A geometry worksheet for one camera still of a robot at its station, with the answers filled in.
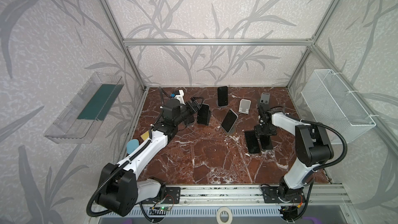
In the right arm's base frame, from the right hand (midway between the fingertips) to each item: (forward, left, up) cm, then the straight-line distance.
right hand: (262, 129), depth 96 cm
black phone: (+22, +24, +7) cm, 33 cm away
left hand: (+3, +36, +28) cm, 46 cm away
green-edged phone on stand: (+6, +37, +8) cm, 39 cm away
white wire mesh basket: (-4, -20, +34) cm, 40 cm away
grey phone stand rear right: (+22, -6, +4) cm, 23 cm away
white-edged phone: (-7, -1, -3) cm, 8 cm away
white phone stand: (+17, +9, +3) cm, 19 cm away
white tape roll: (-41, +27, 0) cm, 48 cm away
